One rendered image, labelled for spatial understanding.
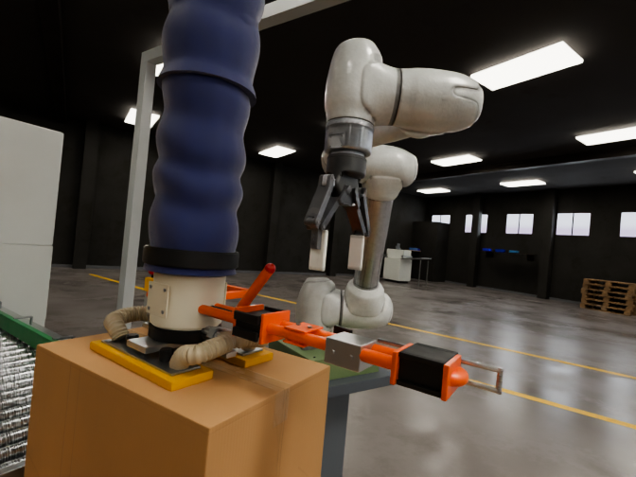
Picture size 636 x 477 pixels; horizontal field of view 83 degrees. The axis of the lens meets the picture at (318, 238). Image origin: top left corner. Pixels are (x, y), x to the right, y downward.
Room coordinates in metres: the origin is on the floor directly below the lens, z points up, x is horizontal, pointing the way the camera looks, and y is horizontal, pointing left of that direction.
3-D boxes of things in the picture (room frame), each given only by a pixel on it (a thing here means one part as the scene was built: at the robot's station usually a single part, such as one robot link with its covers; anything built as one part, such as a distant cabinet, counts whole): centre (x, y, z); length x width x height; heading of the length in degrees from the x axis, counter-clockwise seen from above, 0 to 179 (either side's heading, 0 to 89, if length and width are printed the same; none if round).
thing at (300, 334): (0.88, 0.08, 1.07); 0.93 x 0.30 x 0.04; 55
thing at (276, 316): (0.75, 0.10, 1.07); 0.10 x 0.08 x 0.06; 145
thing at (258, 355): (0.98, 0.25, 0.97); 0.34 x 0.10 x 0.05; 55
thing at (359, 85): (0.67, -0.05, 1.55); 0.13 x 0.11 x 0.16; 90
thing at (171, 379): (0.82, 0.36, 0.97); 0.34 x 0.10 x 0.05; 55
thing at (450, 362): (0.55, -0.18, 1.07); 0.08 x 0.07 x 0.05; 55
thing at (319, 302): (1.52, -0.02, 1.00); 0.18 x 0.16 x 0.22; 90
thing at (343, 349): (0.63, -0.07, 1.07); 0.07 x 0.07 x 0.04; 55
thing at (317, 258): (0.62, 0.00, 1.24); 0.03 x 0.01 x 0.07; 55
